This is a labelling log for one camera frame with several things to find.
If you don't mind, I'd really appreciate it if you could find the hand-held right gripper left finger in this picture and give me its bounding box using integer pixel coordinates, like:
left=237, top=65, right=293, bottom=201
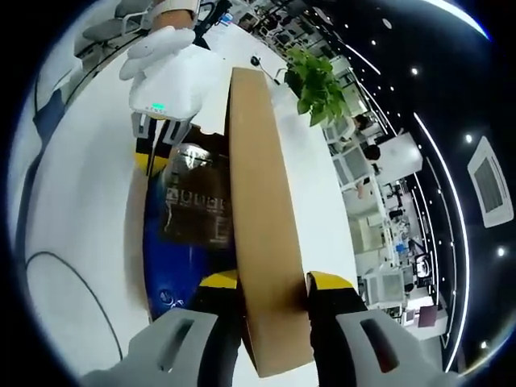
left=82, top=270, right=243, bottom=387

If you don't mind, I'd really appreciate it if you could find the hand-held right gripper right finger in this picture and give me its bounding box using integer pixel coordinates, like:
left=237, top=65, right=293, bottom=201
left=305, top=270, right=461, bottom=387

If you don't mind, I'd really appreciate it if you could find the silver foil packet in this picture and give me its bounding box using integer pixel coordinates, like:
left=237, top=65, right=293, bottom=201
left=158, top=141, right=234, bottom=248

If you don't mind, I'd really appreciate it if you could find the blue tissue pack soft item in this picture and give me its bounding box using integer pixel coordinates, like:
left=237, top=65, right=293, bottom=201
left=141, top=171, right=242, bottom=323

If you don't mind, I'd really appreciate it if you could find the brown cardboard shoe box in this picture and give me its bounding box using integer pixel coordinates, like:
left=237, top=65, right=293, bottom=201
left=123, top=67, right=316, bottom=379

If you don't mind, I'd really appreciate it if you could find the black desk microphone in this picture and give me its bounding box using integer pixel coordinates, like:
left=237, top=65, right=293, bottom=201
left=248, top=55, right=283, bottom=84

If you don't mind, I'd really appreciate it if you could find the white office chair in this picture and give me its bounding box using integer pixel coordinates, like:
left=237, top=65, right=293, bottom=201
left=74, top=0, right=152, bottom=57
left=333, top=147, right=374, bottom=187
left=322, top=119, right=358, bottom=143

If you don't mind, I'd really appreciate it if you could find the potted green plant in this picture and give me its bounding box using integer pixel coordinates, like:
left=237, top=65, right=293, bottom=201
left=281, top=47, right=347, bottom=127

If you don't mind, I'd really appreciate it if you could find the white ceiling air conditioner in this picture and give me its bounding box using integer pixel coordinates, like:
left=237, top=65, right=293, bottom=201
left=466, top=135, right=516, bottom=230

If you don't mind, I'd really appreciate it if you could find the black cable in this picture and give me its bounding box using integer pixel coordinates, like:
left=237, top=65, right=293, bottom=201
left=23, top=251, right=125, bottom=364

